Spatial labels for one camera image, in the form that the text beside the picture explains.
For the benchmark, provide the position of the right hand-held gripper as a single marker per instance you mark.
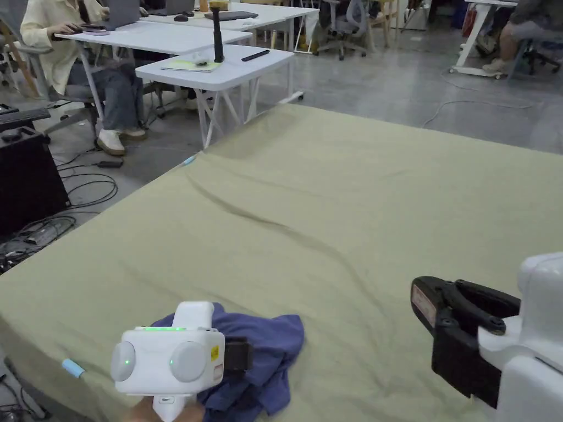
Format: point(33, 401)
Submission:
point(528, 360)

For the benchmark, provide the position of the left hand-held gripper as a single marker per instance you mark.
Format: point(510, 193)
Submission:
point(149, 365)

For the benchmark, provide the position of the dark blue shirt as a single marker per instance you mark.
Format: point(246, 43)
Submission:
point(264, 351)

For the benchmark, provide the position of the person's left hand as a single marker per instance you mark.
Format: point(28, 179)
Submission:
point(140, 412)

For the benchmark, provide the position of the light blue sheet clip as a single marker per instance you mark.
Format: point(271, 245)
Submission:
point(189, 160)
point(73, 369)

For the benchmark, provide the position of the bed with pale green sheet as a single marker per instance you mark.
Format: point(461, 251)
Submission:
point(308, 220)

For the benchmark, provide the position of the black power adapter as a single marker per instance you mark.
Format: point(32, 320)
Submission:
point(110, 164)

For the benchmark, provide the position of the black cabinet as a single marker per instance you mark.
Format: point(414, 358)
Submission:
point(26, 180)

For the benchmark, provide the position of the white desk with wheeled foot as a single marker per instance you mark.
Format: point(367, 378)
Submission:
point(473, 39)

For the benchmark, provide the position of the long white desk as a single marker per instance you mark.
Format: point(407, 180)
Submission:
point(154, 37)
point(264, 13)

